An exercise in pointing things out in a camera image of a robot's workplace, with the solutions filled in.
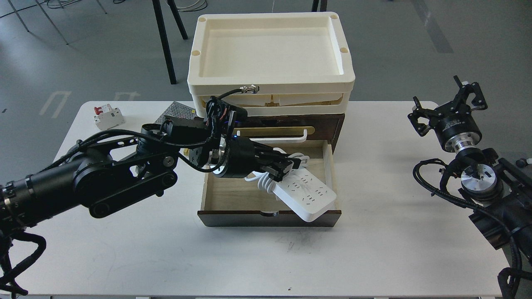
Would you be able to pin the open wooden drawer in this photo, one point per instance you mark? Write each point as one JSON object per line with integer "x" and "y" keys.
{"x": 237, "y": 203}

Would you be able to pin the white drawer handle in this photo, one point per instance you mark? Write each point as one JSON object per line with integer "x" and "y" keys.
{"x": 276, "y": 135}

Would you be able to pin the white power strip with cable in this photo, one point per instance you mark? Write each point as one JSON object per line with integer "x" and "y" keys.
{"x": 300, "y": 190}

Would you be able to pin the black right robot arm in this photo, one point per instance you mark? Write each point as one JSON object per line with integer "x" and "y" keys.
{"x": 498, "y": 193}

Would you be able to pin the cream plastic tray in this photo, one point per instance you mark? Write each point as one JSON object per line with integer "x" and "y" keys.
{"x": 300, "y": 61}

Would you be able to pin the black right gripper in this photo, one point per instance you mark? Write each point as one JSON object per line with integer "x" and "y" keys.
{"x": 457, "y": 126}

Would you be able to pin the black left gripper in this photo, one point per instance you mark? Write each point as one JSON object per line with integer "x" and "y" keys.
{"x": 243, "y": 156}

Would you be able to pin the white circuit breaker red switch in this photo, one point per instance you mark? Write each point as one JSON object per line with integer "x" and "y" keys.
{"x": 107, "y": 117}

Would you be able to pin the metal mesh power supply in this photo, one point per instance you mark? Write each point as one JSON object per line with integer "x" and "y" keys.
{"x": 177, "y": 110}

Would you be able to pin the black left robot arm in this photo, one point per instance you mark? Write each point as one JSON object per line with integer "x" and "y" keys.
{"x": 114, "y": 169}

